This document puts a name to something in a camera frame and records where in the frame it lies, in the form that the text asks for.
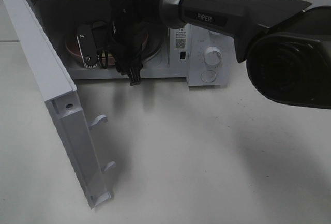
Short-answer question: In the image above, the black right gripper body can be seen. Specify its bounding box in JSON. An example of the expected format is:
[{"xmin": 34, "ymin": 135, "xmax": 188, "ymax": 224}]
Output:
[{"xmin": 108, "ymin": 0, "xmax": 165, "ymax": 85}]

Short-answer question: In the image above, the pink round plate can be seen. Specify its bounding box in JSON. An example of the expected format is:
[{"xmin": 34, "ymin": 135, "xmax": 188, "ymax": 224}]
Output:
[{"xmin": 64, "ymin": 26, "xmax": 150, "ymax": 67}]

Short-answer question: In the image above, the round door release button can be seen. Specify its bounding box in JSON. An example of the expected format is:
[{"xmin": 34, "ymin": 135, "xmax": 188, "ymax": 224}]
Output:
[{"xmin": 201, "ymin": 70, "xmax": 217, "ymax": 83}]

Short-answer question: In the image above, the white microwave door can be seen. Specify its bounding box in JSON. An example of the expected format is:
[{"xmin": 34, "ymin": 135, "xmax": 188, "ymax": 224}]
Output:
[{"xmin": 3, "ymin": 0, "xmax": 111, "ymax": 208}]

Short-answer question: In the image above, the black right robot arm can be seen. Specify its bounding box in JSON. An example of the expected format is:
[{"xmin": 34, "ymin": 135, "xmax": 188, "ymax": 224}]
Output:
[{"xmin": 104, "ymin": 0, "xmax": 330, "ymax": 109}]

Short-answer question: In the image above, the glass microwave turntable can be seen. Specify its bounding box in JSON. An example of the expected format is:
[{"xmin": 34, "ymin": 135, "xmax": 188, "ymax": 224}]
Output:
[{"xmin": 141, "ymin": 31, "xmax": 163, "ymax": 67}]

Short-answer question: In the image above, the white warning label sticker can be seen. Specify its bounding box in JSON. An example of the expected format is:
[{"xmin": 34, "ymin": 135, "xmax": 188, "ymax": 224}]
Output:
[{"xmin": 170, "ymin": 27, "xmax": 188, "ymax": 51}]

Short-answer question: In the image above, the white microwave oven body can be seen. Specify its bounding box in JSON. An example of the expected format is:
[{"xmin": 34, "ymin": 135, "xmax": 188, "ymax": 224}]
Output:
[{"xmin": 7, "ymin": 0, "xmax": 248, "ymax": 87}]

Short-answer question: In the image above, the white lower timer knob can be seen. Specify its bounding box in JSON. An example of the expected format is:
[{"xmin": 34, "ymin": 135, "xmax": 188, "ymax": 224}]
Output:
[{"xmin": 203, "ymin": 47, "xmax": 222, "ymax": 66}]

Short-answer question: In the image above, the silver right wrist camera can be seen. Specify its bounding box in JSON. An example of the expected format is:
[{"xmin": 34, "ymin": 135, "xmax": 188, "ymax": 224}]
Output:
[{"xmin": 77, "ymin": 24, "xmax": 98, "ymax": 69}]

